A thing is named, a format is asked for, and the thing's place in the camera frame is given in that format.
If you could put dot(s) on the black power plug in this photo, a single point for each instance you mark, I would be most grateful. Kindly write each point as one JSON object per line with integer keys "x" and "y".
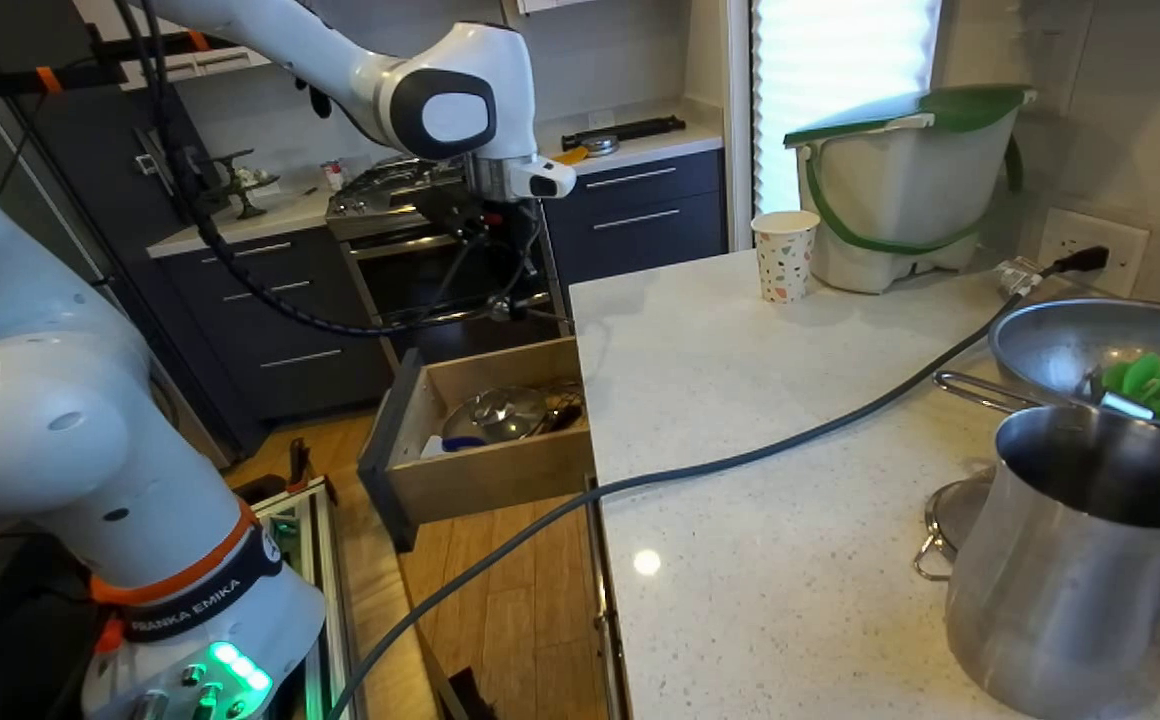
{"x": 1082, "y": 261}

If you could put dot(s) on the white bin with green lid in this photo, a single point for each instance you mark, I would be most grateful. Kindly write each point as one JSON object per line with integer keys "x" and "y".
{"x": 912, "y": 184}

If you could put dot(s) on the black tray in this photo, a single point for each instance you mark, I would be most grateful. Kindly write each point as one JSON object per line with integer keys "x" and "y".
{"x": 634, "y": 130}

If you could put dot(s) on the metal and wood robot stand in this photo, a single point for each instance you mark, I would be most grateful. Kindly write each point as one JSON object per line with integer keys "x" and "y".
{"x": 321, "y": 587}

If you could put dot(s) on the white plastic spatula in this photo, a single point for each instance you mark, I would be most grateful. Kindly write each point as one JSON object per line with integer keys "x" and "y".
{"x": 436, "y": 444}

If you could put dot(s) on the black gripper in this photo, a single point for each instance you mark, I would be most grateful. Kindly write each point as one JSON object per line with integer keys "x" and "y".
{"x": 503, "y": 233}

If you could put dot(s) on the white window blind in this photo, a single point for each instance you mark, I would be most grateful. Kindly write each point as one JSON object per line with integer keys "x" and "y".
{"x": 845, "y": 81}

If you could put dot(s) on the white wall outlet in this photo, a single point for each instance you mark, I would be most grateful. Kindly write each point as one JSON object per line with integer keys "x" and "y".
{"x": 1127, "y": 253}

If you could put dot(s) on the black countertop rack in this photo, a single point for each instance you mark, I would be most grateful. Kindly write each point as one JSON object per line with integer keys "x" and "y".
{"x": 242, "y": 181}

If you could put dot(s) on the large metal pitcher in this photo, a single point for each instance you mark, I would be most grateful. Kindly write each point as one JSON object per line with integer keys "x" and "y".
{"x": 1063, "y": 587}

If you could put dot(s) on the wooden drawer with grey front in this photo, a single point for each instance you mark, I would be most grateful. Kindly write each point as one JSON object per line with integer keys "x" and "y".
{"x": 503, "y": 475}

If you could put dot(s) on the dotted paper cup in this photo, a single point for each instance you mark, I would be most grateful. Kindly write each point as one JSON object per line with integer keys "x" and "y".
{"x": 785, "y": 261}

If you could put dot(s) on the wide dark blue drawer cabinet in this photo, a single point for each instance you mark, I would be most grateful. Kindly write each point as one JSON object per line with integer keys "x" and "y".
{"x": 272, "y": 334}

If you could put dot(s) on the green item in bowl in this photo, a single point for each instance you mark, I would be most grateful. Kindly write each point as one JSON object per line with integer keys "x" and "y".
{"x": 1155, "y": 381}

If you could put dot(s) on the narrow dark blue drawer cabinet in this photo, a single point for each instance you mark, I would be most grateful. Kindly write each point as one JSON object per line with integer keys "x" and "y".
{"x": 634, "y": 223}

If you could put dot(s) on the glass pot lid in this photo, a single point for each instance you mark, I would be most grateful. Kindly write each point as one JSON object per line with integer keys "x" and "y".
{"x": 503, "y": 415}

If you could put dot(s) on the metal bowl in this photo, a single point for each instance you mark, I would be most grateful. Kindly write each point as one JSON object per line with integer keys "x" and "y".
{"x": 1063, "y": 340}

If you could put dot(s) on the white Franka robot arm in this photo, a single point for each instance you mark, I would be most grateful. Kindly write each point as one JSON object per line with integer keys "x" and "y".
{"x": 47, "y": 415}

